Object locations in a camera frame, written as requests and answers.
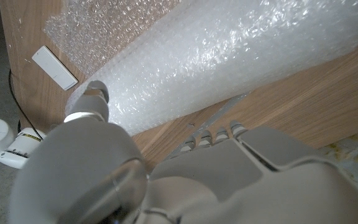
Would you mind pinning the clear bubble wrap roll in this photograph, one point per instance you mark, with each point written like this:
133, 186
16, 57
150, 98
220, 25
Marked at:
213, 56

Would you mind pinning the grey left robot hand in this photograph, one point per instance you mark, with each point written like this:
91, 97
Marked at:
213, 186

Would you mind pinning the floral printed backdrop cloth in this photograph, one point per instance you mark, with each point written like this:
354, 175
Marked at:
356, 161

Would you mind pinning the small white card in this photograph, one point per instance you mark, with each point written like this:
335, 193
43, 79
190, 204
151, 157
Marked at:
54, 68

